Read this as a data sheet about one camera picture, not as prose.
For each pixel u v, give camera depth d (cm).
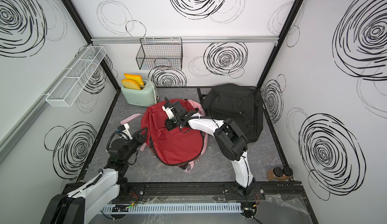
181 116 71
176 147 80
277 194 73
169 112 81
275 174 71
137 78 96
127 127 75
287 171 71
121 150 64
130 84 94
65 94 72
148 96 100
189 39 89
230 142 51
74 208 41
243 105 99
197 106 103
